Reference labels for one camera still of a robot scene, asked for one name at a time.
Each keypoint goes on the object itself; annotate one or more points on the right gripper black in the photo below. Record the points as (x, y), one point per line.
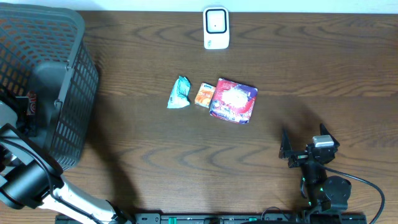
(286, 150)

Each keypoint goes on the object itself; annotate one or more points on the red purple snack packet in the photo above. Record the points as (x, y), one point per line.
(233, 102)

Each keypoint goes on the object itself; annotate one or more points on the orange tissue pack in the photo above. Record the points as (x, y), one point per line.
(205, 95)

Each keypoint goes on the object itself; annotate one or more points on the mint green wipes pack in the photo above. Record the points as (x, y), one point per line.
(179, 95)

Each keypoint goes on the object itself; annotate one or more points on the orange chocolate bar wrapper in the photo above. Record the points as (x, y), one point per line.
(32, 103)

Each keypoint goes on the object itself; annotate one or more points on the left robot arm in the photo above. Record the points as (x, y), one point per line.
(31, 178)

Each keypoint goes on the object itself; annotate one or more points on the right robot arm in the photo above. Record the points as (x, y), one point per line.
(327, 195)

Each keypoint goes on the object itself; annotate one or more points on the white barcode scanner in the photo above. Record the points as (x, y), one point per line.
(216, 33)

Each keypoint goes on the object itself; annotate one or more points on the grey plastic mesh basket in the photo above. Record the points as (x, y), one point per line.
(42, 50)

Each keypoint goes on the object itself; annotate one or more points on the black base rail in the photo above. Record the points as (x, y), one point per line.
(155, 218)

